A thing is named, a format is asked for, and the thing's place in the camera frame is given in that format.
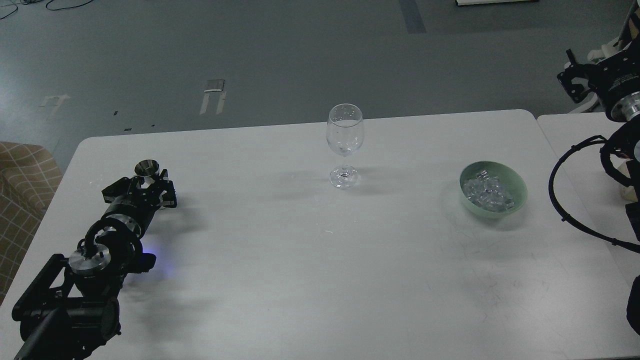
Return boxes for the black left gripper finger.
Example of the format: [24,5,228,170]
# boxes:
[152,169,178,208]
[102,176,141,203]

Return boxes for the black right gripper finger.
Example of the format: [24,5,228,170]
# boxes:
[557,48,598,104]

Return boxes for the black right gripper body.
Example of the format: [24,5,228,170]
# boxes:
[592,50,639,123]

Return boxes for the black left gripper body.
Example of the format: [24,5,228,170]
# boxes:
[102,187,166,236]

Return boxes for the steel double jigger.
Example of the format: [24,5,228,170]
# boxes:
[134,159,160,187]

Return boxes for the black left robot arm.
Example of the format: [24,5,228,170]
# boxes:
[11,159,178,360]

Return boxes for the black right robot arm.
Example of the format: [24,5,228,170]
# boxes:
[547,48,640,253]

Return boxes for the clear ice cubes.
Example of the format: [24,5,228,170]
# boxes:
[462,170,515,213]

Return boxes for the clear wine glass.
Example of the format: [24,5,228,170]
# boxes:
[326,104,365,189]

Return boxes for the beige checkered chair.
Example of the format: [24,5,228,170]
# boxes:
[0,141,63,301]

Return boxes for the grey floor tape marker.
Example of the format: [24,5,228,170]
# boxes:
[198,78,227,116]

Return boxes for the green bowl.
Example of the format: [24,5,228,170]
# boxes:
[458,161,529,220]

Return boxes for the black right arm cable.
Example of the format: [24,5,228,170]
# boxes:
[548,135,640,255]

